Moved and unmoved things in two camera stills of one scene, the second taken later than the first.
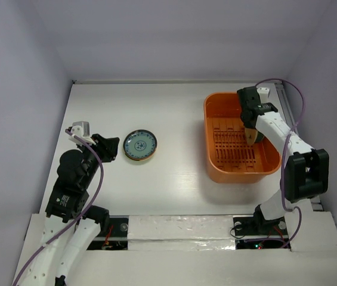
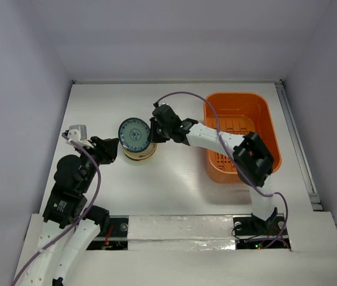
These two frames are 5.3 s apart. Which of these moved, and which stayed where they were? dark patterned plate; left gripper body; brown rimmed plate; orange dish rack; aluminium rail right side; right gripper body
Moved: brown rimmed plate; dark patterned plate; right gripper body
Stayed: orange dish rack; left gripper body; aluminium rail right side
